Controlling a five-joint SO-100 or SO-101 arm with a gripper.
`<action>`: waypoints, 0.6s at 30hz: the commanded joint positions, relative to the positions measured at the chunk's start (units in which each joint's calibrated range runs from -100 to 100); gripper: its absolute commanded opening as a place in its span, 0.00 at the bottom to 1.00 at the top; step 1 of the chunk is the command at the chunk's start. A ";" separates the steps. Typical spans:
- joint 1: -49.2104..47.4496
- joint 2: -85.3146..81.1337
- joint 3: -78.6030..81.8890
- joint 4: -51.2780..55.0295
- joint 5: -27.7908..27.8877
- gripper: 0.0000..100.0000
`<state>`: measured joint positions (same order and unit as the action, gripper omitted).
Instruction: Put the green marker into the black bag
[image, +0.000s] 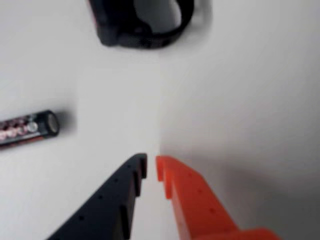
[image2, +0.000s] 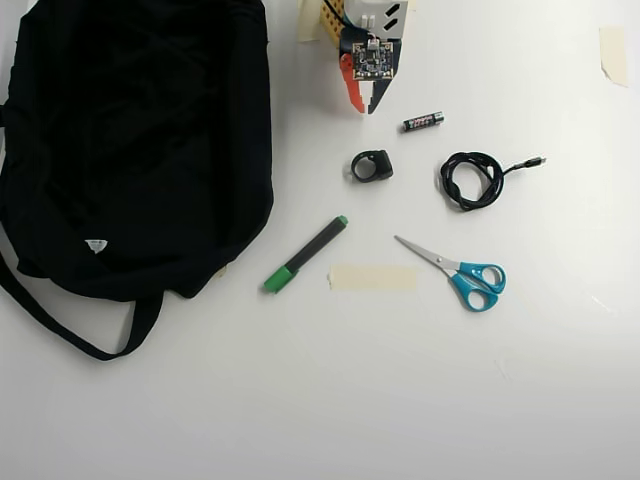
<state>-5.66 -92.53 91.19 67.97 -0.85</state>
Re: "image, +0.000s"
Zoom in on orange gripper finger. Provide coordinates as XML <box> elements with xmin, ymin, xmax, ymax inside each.
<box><xmin>155</xmin><ymin>155</ymin><xmax>282</xmax><ymax>240</ymax></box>

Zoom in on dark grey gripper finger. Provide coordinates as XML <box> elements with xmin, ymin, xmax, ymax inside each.
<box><xmin>46</xmin><ymin>153</ymin><xmax>148</xmax><ymax>240</ymax></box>

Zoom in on black AAA battery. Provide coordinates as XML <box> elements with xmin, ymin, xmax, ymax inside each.
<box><xmin>0</xmin><ymin>110</ymin><xmax>61</xmax><ymax>150</ymax></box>

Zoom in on black plastic ring clip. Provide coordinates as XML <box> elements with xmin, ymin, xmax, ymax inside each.
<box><xmin>87</xmin><ymin>0</ymin><xmax>195</xmax><ymax>49</ymax></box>

